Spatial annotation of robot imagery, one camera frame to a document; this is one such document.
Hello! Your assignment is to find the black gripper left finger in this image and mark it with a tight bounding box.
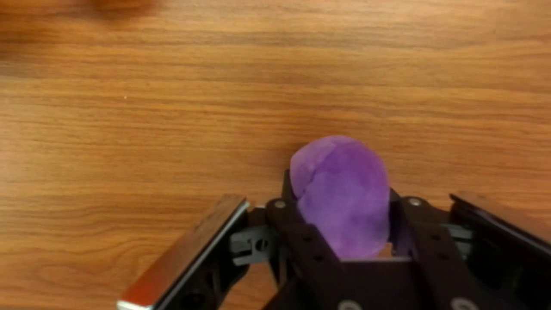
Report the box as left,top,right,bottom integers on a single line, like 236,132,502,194
117,168,346,310

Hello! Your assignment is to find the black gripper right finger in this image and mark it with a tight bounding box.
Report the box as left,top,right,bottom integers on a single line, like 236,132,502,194
389,187,551,310

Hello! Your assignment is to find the purple plush toy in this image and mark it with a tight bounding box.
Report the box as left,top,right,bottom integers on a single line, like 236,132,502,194
287,134,392,263

